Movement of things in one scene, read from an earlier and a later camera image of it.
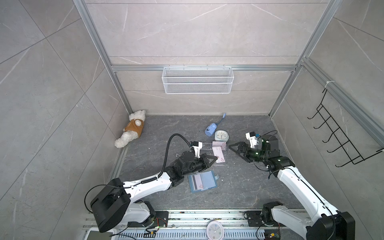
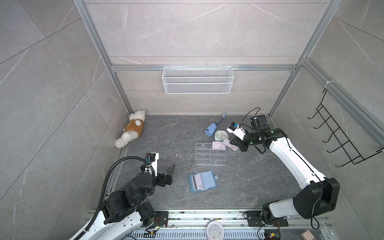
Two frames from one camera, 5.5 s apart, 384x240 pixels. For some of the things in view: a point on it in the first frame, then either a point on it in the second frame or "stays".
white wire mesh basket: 197,80 stays
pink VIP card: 218,152 → 227,143
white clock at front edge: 215,230 stays
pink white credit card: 221,144 stays
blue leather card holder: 202,181 stays
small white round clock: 221,135 stays
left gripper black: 204,158 → 169,175
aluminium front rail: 192,226 stays
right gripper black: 242,145 → 243,147
